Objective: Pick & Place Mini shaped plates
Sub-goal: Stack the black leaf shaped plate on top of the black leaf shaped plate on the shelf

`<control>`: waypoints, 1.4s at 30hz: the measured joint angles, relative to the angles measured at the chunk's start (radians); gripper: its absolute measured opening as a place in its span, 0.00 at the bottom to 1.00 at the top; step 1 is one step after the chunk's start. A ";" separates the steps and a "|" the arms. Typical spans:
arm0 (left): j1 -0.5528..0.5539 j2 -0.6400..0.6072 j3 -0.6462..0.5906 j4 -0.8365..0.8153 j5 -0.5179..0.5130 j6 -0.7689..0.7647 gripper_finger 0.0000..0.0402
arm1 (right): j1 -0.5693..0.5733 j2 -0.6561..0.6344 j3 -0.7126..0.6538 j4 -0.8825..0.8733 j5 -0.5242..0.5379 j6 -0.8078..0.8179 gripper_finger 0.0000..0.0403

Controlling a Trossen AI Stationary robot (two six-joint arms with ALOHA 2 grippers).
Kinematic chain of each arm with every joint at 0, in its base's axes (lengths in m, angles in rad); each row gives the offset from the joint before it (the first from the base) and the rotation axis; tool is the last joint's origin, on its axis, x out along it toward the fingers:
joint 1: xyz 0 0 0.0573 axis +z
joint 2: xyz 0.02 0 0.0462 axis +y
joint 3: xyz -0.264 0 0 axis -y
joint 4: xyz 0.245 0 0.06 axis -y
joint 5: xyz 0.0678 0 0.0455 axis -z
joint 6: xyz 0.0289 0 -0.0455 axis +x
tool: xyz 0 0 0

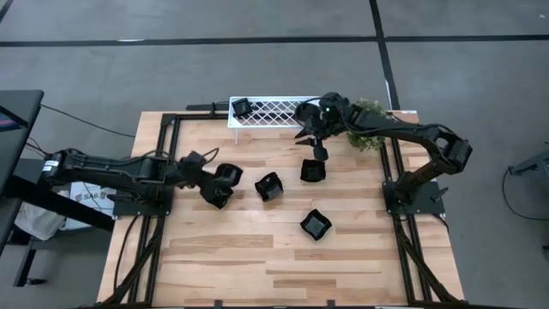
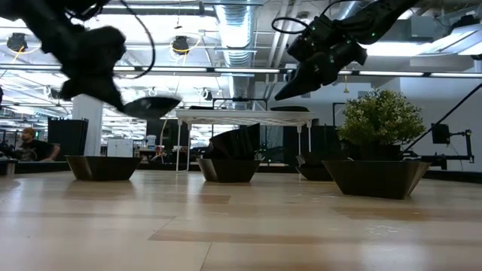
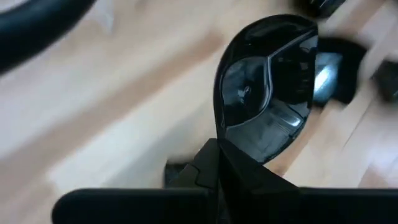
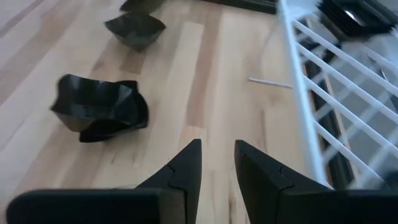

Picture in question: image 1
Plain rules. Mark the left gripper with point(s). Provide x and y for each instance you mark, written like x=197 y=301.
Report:
x=201 y=180

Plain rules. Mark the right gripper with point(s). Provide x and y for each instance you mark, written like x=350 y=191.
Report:
x=332 y=118

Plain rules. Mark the black deep fluted mini plate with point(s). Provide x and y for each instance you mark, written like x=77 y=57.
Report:
x=269 y=187

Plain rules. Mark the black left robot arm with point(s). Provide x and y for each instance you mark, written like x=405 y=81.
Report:
x=107 y=169

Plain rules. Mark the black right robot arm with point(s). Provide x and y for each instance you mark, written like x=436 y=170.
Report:
x=407 y=129

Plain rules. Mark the green artificial plant black pot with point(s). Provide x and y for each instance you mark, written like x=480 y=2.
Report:
x=364 y=141

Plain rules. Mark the white printed cardboard box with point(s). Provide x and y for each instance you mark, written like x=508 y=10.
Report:
x=86 y=197

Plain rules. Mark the white plastic bag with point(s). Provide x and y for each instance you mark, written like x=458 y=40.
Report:
x=38 y=221

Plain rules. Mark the black desk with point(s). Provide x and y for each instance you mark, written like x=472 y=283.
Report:
x=25 y=101

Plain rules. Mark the desk screen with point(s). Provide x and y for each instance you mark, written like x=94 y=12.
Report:
x=6 y=122

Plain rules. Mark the grey chair base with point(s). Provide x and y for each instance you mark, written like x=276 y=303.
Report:
x=532 y=165

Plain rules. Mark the black aluminium table frame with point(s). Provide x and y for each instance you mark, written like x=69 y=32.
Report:
x=201 y=116

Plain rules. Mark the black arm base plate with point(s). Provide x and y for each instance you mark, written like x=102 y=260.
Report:
x=128 y=210
x=429 y=206

